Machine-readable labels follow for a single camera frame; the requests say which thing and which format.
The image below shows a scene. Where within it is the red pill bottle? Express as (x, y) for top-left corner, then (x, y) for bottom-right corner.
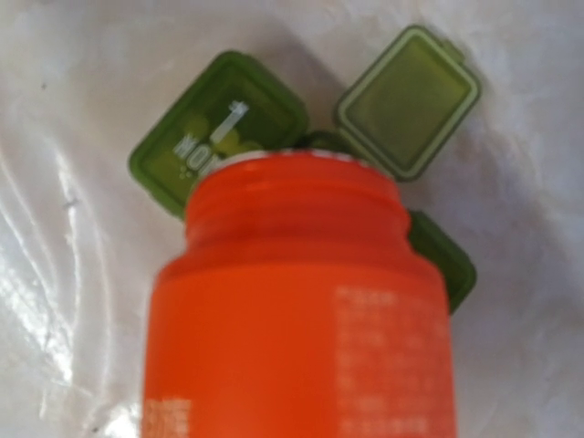
(141, 152), (457, 437)

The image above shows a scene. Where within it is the green pill organizer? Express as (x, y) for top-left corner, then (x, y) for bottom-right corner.
(129, 26), (481, 312)

